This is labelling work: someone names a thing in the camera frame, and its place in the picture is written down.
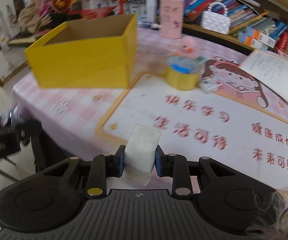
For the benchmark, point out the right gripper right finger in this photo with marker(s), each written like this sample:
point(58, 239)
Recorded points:
point(174, 166)

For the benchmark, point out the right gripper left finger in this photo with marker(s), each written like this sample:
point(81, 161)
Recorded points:
point(102, 168)

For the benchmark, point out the white foam block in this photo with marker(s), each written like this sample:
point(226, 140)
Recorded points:
point(139, 154)

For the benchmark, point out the yellow tape roll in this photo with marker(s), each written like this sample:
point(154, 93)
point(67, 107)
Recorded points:
point(182, 81)

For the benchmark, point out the blue bag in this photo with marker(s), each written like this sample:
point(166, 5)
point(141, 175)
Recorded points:
point(185, 69)

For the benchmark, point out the pink cartoon table mat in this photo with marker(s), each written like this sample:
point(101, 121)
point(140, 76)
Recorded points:
point(242, 126)

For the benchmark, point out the white staples box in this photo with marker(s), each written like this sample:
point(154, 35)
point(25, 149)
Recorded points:
point(210, 85)

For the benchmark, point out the black yamaha keyboard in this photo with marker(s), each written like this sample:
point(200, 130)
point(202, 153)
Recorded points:
point(24, 39)

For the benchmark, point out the yellow cardboard box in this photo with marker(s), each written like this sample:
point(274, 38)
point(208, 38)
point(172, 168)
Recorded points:
point(84, 53)

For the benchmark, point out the pink chick plush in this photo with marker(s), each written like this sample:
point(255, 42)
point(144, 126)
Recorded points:
point(187, 47)

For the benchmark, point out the beige cloth pile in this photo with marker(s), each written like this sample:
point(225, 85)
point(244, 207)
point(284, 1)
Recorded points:
point(34, 16)

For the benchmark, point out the open text book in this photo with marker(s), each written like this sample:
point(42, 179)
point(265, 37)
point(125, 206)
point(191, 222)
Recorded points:
point(270, 69)

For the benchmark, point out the orange blue medicine box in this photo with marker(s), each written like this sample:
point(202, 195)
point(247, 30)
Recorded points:
point(256, 44)
point(260, 36)

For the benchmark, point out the white quilted pearl handbag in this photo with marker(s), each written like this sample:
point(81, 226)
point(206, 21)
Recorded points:
point(215, 22)

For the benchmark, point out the pink sticker cylinder holder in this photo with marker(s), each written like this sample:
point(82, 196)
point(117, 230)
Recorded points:
point(171, 18)

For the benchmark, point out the wooden bookshelf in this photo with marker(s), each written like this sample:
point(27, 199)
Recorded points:
point(246, 10)

